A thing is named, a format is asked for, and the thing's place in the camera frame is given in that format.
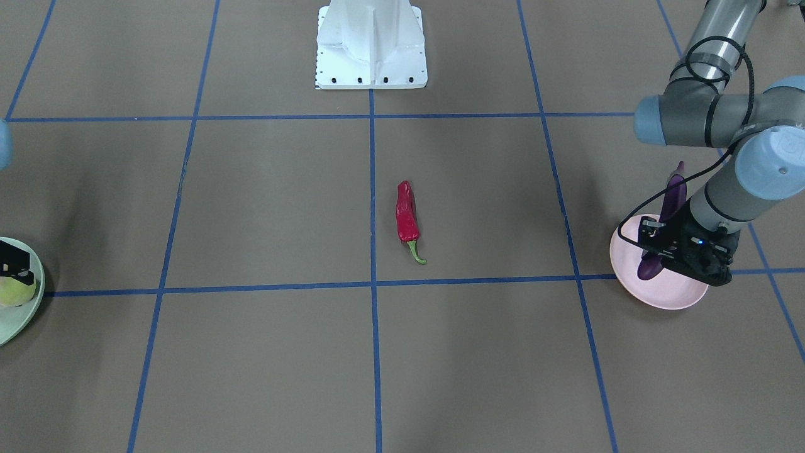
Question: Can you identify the green plate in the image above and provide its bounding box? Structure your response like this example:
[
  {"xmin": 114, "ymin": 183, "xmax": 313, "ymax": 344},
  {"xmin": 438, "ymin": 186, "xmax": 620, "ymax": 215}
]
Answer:
[{"xmin": 2, "ymin": 237, "xmax": 47, "ymax": 346}]

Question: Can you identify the brown paper table cover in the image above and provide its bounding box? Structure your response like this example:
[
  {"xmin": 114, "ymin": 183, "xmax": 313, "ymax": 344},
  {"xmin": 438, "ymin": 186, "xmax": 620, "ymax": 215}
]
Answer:
[{"xmin": 2, "ymin": 1, "xmax": 803, "ymax": 452}]

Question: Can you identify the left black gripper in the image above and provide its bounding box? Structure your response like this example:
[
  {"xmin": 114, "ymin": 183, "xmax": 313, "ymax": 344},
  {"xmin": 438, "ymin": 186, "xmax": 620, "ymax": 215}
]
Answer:
[{"xmin": 638, "ymin": 216, "xmax": 736, "ymax": 287}]

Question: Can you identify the red chili pepper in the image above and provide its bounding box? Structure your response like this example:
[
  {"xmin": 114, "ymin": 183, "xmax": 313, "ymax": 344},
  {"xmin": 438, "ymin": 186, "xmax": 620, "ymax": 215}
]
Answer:
[{"xmin": 395, "ymin": 181, "xmax": 426, "ymax": 265}]

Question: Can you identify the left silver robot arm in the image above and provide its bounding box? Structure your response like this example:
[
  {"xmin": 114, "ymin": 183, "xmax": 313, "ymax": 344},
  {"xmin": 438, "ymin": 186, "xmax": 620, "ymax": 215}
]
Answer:
[{"xmin": 633, "ymin": 1, "xmax": 804, "ymax": 286}]

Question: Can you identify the white camera stand column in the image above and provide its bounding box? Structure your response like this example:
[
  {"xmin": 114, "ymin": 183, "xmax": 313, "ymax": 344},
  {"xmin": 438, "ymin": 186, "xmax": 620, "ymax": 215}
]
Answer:
[{"xmin": 314, "ymin": 1, "xmax": 428, "ymax": 90}]

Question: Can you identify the purple eggplant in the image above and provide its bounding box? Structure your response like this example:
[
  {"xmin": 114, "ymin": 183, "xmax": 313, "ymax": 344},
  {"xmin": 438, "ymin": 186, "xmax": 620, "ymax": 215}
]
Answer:
[{"xmin": 636, "ymin": 161, "xmax": 687, "ymax": 281}]

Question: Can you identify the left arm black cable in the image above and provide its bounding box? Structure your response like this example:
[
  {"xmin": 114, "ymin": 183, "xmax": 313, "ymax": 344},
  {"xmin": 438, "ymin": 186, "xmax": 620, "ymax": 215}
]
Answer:
[{"xmin": 618, "ymin": 35, "xmax": 755, "ymax": 252}]

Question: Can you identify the yellow pink peach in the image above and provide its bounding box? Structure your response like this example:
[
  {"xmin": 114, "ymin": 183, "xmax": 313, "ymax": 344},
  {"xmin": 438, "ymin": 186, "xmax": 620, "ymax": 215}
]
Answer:
[{"xmin": 1, "ymin": 276, "xmax": 38, "ymax": 308}]

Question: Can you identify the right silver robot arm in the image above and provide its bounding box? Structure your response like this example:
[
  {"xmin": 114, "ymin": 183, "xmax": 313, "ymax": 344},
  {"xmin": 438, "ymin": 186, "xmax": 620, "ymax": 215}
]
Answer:
[{"xmin": 1, "ymin": 120, "xmax": 35, "ymax": 286}]

